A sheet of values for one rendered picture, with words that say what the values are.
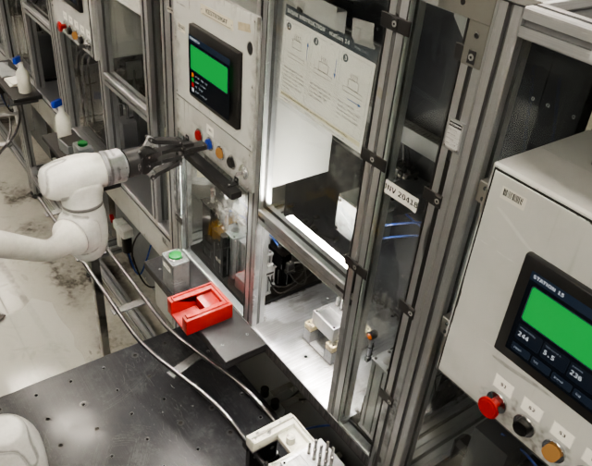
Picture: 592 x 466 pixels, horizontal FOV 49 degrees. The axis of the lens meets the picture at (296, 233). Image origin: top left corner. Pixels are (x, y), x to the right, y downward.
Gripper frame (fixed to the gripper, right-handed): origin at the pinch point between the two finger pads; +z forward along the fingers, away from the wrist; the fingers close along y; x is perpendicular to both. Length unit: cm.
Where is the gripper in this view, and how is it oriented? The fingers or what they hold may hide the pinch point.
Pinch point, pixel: (193, 147)
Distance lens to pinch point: 181.0
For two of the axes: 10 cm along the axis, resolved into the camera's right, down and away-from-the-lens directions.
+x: -5.8, -5.0, 6.4
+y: 0.7, -8.2, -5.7
